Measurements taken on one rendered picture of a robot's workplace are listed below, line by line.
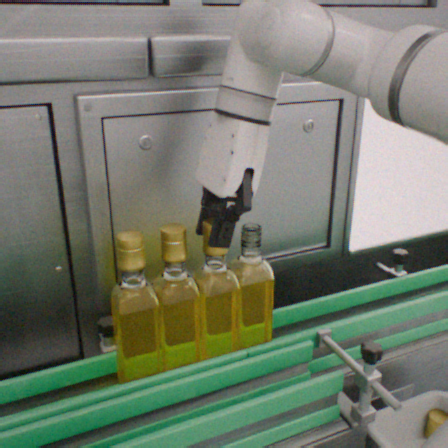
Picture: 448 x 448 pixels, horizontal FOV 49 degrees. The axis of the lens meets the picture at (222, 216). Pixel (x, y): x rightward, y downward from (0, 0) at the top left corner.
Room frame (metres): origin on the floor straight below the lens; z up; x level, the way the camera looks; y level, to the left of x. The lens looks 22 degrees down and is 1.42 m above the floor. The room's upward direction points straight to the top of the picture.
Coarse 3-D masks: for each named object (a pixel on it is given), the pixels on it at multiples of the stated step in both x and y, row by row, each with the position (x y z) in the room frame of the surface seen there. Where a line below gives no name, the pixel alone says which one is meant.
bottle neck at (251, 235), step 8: (248, 224) 0.65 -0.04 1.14; (256, 224) 0.65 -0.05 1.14; (248, 232) 0.63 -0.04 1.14; (256, 232) 0.63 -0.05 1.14; (248, 240) 0.63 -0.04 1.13; (256, 240) 0.63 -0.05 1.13; (248, 248) 0.63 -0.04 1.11; (256, 248) 0.63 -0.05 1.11; (248, 256) 0.63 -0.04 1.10; (256, 256) 0.63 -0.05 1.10
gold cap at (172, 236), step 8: (168, 224) 0.60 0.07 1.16; (176, 224) 0.60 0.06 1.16; (160, 232) 0.58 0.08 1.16; (168, 232) 0.58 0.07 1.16; (176, 232) 0.58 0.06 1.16; (184, 232) 0.58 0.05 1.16; (160, 240) 0.59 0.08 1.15; (168, 240) 0.57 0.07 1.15; (176, 240) 0.57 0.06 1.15; (184, 240) 0.58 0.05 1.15; (168, 248) 0.57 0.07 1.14; (176, 248) 0.57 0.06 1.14; (184, 248) 0.58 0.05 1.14; (168, 256) 0.58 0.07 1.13; (176, 256) 0.57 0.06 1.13; (184, 256) 0.58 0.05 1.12
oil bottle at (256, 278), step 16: (240, 256) 0.65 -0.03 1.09; (240, 272) 0.62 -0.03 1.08; (256, 272) 0.62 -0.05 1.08; (272, 272) 0.63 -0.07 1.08; (256, 288) 0.61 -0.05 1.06; (272, 288) 0.62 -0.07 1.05; (240, 304) 0.61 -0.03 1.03; (256, 304) 0.61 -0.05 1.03; (272, 304) 0.63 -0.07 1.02; (240, 320) 0.61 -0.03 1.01; (256, 320) 0.61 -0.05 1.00; (240, 336) 0.61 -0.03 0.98; (256, 336) 0.61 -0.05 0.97
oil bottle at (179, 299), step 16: (160, 288) 0.57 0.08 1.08; (176, 288) 0.57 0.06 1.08; (192, 288) 0.57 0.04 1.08; (160, 304) 0.56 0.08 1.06; (176, 304) 0.56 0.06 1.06; (192, 304) 0.57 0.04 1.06; (160, 320) 0.57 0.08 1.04; (176, 320) 0.56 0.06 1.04; (192, 320) 0.57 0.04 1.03; (176, 336) 0.56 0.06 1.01; (192, 336) 0.57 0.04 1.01; (176, 352) 0.56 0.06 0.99; (192, 352) 0.57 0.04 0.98; (176, 368) 0.56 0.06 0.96
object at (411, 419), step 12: (420, 396) 0.64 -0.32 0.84; (432, 396) 0.64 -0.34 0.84; (444, 396) 0.64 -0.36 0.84; (384, 408) 0.61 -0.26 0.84; (408, 408) 0.62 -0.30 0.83; (420, 408) 0.63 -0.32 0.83; (432, 408) 0.64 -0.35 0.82; (444, 408) 0.63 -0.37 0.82; (384, 420) 0.60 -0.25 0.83; (396, 420) 0.61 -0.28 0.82; (408, 420) 0.62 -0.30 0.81; (420, 420) 0.63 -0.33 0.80; (372, 432) 0.56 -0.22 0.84; (384, 432) 0.60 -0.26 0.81; (396, 432) 0.61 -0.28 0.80; (408, 432) 0.62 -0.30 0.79; (420, 432) 0.63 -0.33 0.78; (384, 444) 0.54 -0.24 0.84; (396, 444) 0.60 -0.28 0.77; (408, 444) 0.61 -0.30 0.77; (420, 444) 0.61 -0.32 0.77
